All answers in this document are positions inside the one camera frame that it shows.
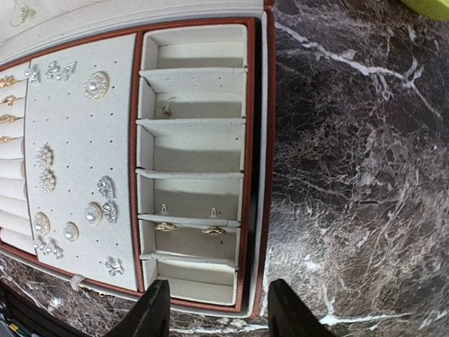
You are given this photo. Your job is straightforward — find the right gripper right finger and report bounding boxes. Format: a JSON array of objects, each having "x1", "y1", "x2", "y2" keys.
[{"x1": 268, "y1": 279, "x2": 335, "y2": 337}]

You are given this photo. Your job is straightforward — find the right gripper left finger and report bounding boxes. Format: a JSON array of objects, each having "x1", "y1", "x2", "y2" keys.
[{"x1": 117, "y1": 280, "x2": 170, "y2": 336}]

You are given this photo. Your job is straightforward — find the brown wooden jewelry box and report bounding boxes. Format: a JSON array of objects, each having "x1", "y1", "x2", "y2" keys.
[{"x1": 0, "y1": 0, "x2": 278, "y2": 320}]

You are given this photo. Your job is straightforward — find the small crystal stud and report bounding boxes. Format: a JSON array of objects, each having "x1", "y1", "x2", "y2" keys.
[{"x1": 105, "y1": 258, "x2": 123, "y2": 277}]

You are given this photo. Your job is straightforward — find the gold earring in compartment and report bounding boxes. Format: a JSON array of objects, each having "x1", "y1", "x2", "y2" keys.
[{"x1": 154, "y1": 221, "x2": 178, "y2": 232}]

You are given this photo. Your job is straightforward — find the gold earring upper compartment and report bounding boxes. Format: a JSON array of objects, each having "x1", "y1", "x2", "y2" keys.
[{"x1": 201, "y1": 226, "x2": 227, "y2": 236}]

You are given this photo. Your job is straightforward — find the crystal cluster earring right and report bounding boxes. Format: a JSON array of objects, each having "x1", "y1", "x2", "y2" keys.
[{"x1": 102, "y1": 201, "x2": 117, "y2": 224}]

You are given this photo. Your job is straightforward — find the crystal cluster earring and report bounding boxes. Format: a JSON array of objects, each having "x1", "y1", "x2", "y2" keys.
[
  {"x1": 102, "y1": 201, "x2": 117, "y2": 224},
  {"x1": 97, "y1": 176, "x2": 114, "y2": 200}
]

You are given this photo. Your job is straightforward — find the pearl stud gold rim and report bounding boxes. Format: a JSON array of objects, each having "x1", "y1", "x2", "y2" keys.
[{"x1": 62, "y1": 222, "x2": 79, "y2": 242}]

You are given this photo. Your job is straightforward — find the pearl stud upper right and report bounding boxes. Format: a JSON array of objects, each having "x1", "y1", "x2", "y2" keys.
[{"x1": 83, "y1": 202, "x2": 102, "y2": 225}]

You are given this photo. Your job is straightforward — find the small crystal stud edge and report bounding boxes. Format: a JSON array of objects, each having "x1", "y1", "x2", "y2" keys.
[{"x1": 33, "y1": 238, "x2": 65, "y2": 260}]

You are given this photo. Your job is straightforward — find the crystal cluster earring left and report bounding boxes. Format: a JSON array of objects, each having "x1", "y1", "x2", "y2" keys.
[{"x1": 97, "y1": 176, "x2": 114, "y2": 200}]

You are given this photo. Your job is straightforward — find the gold pearl flower earring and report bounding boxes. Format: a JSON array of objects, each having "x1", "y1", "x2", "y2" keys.
[{"x1": 33, "y1": 212, "x2": 51, "y2": 236}]

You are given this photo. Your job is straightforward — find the pearl cluster earring lower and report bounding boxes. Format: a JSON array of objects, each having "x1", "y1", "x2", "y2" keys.
[{"x1": 39, "y1": 169, "x2": 56, "y2": 193}]

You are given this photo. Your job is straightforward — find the pearl cluster earring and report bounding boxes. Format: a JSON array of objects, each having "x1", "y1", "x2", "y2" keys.
[
  {"x1": 36, "y1": 146, "x2": 53, "y2": 170},
  {"x1": 39, "y1": 169, "x2": 56, "y2": 193}
]

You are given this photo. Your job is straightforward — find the pearl cluster earring upper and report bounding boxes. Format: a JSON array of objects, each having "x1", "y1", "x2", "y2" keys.
[{"x1": 36, "y1": 146, "x2": 53, "y2": 170}]

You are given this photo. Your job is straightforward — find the large gold pearl earring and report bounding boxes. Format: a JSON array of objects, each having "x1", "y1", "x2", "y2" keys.
[{"x1": 83, "y1": 71, "x2": 109, "y2": 100}]

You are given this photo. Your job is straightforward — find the small pearl crystal earrings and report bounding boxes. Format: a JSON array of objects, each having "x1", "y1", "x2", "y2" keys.
[{"x1": 24, "y1": 60, "x2": 77, "y2": 84}]

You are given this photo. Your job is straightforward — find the green plastic bowl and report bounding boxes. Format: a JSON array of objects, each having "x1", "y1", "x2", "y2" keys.
[{"x1": 401, "y1": 0, "x2": 449, "y2": 21}]

